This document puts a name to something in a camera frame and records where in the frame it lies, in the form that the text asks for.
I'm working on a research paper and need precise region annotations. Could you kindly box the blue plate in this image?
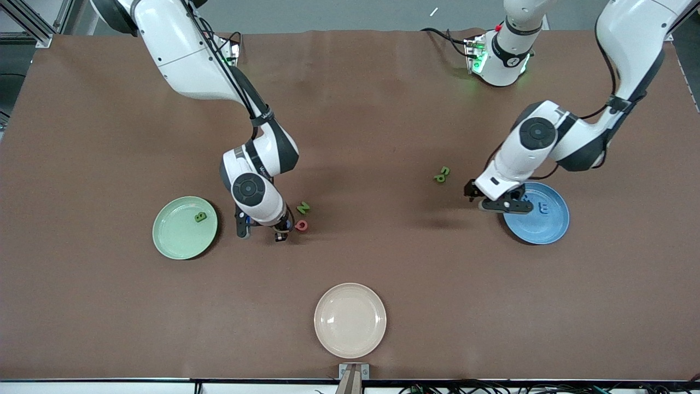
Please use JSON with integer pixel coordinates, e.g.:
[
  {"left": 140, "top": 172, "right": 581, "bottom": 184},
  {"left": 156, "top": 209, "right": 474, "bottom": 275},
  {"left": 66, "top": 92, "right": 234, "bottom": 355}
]
[{"left": 503, "top": 182, "right": 570, "bottom": 245}]

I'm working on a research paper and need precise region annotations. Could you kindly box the light green plate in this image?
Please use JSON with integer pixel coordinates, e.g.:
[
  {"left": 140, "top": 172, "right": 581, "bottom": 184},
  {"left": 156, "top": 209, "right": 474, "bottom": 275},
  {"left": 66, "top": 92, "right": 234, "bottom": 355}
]
[{"left": 153, "top": 196, "right": 218, "bottom": 260}]

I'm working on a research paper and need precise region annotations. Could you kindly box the brown table cover mat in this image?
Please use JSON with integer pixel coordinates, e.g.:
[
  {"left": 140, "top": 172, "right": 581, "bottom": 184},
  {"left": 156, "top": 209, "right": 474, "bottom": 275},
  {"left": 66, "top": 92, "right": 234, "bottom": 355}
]
[{"left": 0, "top": 28, "right": 700, "bottom": 381}]

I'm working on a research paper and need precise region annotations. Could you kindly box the beige plate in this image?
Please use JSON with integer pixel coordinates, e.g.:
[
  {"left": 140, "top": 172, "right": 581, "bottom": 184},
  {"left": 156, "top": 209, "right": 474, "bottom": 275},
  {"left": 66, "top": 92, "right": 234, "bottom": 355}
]
[{"left": 314, "top": 282, "right": 387, "bottom": 360}]

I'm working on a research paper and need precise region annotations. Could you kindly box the metal base connector bracket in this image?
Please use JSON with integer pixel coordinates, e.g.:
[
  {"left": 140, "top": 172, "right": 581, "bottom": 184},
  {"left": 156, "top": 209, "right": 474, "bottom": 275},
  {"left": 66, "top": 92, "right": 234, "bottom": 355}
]
[
  {"left": 218, "top": 36, "right": 241, "bottom": 67},
  {"left": 464, "top": 36, "right": 488, "bottom": 76}
]

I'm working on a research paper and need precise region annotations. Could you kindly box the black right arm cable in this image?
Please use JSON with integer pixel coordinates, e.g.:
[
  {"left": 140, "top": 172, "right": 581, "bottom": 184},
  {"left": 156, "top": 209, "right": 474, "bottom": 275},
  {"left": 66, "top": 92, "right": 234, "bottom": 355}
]
[{"left": 189, "top": 0, "right": 274, "bottom": 143}]

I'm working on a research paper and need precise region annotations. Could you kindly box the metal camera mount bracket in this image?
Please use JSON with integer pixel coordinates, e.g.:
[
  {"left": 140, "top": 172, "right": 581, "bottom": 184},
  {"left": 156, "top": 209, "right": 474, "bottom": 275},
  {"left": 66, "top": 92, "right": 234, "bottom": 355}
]
[{"left": 339, "top": 363, "right": 370, "bottom": 394}]

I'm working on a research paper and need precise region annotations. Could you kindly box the black base cable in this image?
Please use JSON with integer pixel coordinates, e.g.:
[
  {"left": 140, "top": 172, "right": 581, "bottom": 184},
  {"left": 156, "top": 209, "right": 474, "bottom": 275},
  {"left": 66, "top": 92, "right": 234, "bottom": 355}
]
[
  {"left": 211, "top": 30, "right": 243, "bottom": 55},
  {"left": 420, "top": 27, "right": 472, "bottom": 58}
]

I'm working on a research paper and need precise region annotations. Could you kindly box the aluminium frame extrusion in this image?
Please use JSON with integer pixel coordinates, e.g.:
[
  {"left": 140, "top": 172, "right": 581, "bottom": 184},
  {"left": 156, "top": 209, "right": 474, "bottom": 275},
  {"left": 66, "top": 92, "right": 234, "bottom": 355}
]
[{"left": 0, "top": 0, "right": 55, "bottom": 49}]

